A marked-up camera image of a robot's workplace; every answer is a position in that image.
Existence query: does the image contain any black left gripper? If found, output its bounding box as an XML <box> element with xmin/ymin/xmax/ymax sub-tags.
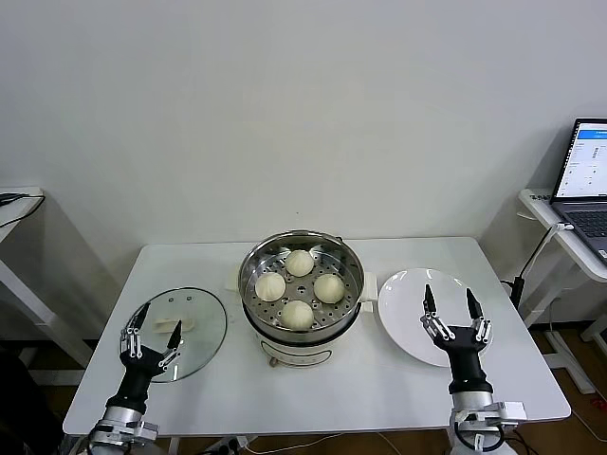
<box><xmin>112</xmin><ymin>301</ymin><xmax>184</xmax><ymax>414</ymax></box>

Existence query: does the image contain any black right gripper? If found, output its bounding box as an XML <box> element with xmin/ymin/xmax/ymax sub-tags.
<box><xmin>417</xmin><ymin>283</ymin><xmax>494</xmax><ymax>394</ymax></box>

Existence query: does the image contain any round glass lid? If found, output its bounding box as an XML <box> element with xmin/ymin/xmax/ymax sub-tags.
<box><xmin>121</xmin><ymin>285</ymin><xmax>229</xmax><ymax>383</ymax></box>

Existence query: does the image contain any white steamed baozi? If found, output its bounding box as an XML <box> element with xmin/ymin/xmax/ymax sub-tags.
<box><xmin>314</xmin><ymin>273</ymin><xmax>346</xmax><ymax>303</ymax></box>
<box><xmin>254</xmin><ymin>271</ymin><xmax>287</xmax><ymax>301</ymax></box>
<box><xmin>285</xmin><ymin>249</ymin><xmax>314</xmax><ymax>278</ymax></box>
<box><xmin>281</xmin><ymin>300</ymin><xmax>315</xmax><ymax>332</ymax></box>

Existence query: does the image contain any stainless steel steamer basket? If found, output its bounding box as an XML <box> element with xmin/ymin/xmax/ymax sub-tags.
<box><xmin>225</xmin><ymin>230</ymin><xmax>379</xmax><ymax>345</ymax></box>

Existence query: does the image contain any white round plate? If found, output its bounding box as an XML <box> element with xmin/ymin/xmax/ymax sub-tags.
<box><xmin>377</xmin><ymin>268</ymin><xmax>495</xmax><ymax>370</ymax></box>

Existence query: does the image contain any white power strip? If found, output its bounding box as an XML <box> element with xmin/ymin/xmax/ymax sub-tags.
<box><xmin>208</xmin><ymin>435</ymin><xmax>251</xmax><ymax>455</ymax></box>

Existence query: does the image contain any white electric cooker base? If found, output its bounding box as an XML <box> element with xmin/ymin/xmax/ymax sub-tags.
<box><xmin>242</xmin><ymin>300</ymin><xmax>376</xmax><ymax>369</ymax></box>

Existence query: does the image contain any white side table with laptop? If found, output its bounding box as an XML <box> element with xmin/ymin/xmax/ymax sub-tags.
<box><xmin>516</xmin><ymin>188</ymin><xmax>607</xmax><ymax>394</ymax></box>

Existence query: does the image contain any grey open laptop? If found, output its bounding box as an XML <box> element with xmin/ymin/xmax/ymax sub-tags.
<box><xmin>551</xmin><ymin>117</ymin><xmax>607</xmax><ymax>264</ymax></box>

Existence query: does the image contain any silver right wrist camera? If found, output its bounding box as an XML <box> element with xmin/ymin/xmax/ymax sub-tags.
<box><xmin>491</xmin><ymin>400</ymin><xmax>528</xmax><ymax>424</ymax></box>

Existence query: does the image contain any white side table with cable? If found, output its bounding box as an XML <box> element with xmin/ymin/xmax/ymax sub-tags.
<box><xmin>0</xmin><ymin>187</ymin><xmax>96</xmax><ymax>404</ymax></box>

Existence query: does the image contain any black cable on side table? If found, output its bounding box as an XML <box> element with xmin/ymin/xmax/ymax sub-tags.
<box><xmin>0</xmin><ymin>191</ymin><xmax>46</xmax><ymax>228</ymax></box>

